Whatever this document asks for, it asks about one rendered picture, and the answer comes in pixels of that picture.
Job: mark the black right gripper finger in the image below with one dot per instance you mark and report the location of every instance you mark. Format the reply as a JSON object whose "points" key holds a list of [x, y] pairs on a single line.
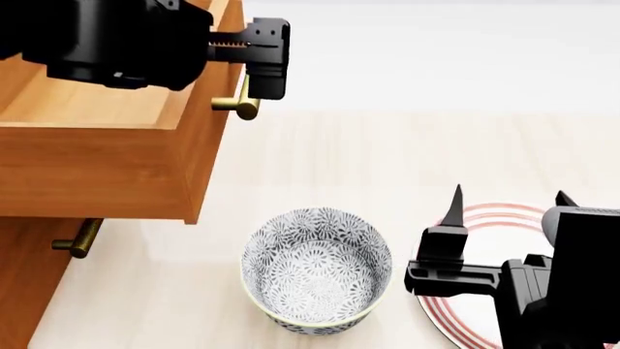
{"points": [[443, 243], [563, 200]]}

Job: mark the white plate with red rings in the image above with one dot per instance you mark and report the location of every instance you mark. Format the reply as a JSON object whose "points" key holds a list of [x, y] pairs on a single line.
{"points": [[489, 241]]}

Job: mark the floral patterned ceramic bowl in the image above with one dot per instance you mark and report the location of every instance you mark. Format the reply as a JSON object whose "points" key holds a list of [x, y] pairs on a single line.
{"points": [[315, 272]]}

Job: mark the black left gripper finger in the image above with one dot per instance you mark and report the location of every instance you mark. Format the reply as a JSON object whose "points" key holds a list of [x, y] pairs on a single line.
{"points": [[269, 51]]}

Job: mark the wooden cabinet drawer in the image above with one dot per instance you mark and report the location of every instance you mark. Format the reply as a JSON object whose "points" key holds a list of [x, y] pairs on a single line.
{"points": [[97, 174]]}

